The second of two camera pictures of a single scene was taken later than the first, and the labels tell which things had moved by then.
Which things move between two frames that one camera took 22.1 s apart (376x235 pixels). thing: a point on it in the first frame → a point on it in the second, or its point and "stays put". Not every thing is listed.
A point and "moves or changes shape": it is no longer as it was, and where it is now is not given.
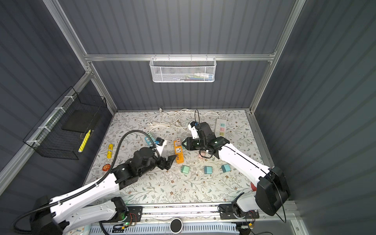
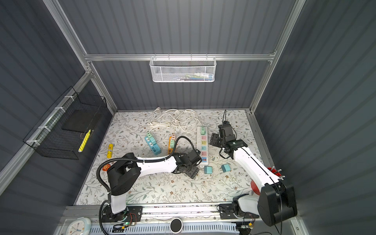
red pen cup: [253, 187] stays put
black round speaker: [176, 225] stays put
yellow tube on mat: [110, 149] stays put
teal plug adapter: [208, 170] stays put
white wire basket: [182, 69] stays put
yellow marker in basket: [84, 141] stays put
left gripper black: [162, 165] → [194, 172]
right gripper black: [189, 141] → [214, 139]
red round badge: [106, 167] stays put
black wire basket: [61, 132] stays put
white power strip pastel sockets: [221, 128] moves or changes shape
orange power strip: [178, 151] → [170, 150]
